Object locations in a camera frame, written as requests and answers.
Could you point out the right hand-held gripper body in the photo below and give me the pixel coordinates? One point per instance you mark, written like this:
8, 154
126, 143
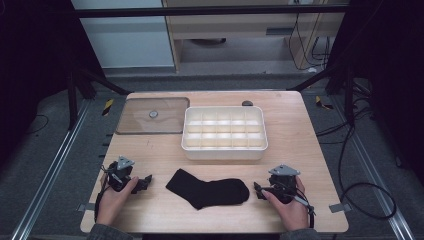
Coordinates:
282, 181

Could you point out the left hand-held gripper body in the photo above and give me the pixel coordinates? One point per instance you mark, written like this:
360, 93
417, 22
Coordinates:
117, 175

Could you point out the black sock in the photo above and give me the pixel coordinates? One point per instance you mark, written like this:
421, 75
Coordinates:
213, 193

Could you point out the white divided storage box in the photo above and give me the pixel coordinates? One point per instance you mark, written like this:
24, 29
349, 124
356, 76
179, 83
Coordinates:
224, 133

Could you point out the person's left hand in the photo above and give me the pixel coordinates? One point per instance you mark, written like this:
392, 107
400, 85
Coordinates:
111, 206

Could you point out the person's right hand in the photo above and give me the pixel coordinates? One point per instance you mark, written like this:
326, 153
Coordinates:
293, 213

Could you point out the grey tape piece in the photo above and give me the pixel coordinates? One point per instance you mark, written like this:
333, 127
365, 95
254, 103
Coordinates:
340, 207
85, 207

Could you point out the transparent box lid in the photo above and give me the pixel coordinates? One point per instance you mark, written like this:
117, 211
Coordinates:
146, 121

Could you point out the yellow black striped tape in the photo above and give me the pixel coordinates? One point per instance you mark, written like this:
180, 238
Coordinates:
107, 106
321, 103

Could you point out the small dark round object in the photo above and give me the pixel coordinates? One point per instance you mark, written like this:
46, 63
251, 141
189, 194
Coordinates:
247, 103

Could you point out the black stand legs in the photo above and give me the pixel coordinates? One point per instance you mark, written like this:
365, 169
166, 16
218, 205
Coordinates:
348, 96
71, 100

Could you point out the white cabinet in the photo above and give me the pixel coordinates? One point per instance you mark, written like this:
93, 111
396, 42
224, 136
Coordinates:
126, 36

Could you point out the black curtain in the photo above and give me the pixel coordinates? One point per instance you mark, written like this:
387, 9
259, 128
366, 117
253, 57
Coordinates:
390, 50
33, 50

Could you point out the light wooden desk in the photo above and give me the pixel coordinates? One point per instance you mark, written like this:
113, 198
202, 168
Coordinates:
233, 28

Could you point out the black horizontal bar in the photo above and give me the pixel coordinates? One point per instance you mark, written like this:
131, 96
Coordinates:
200, 11

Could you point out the metal floor rail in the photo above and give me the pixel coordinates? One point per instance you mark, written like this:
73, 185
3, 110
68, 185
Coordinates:
376, 180
50, 173

